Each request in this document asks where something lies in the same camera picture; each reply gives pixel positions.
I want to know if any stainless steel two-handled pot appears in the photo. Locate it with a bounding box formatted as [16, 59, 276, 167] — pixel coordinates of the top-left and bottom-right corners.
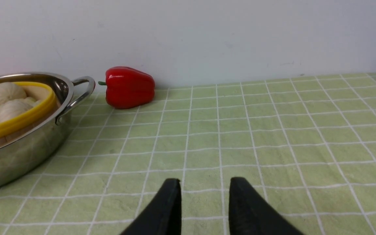
[0, 72, 96, 187]

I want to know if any yellow rimmed bamboo steamer basket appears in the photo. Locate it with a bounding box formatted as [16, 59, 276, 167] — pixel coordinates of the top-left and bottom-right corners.
[0, 82, 58, 147]

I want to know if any green checkered tablecloth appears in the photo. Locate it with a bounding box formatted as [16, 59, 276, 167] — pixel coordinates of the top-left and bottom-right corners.
[0, 73, 376, 235]

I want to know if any red bell pepper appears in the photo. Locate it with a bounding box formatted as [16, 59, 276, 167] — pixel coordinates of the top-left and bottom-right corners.
[98, 66, 155, 109]

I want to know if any round white bun right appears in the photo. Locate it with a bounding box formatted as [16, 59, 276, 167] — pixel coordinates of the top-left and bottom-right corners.
[0, 99, 33, 123]

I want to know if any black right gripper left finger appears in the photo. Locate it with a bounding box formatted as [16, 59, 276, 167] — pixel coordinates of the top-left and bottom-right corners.
[121, 178, 182, 235]

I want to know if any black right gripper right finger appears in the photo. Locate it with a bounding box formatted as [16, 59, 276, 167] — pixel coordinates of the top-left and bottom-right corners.
[229, 177, 303, 235]

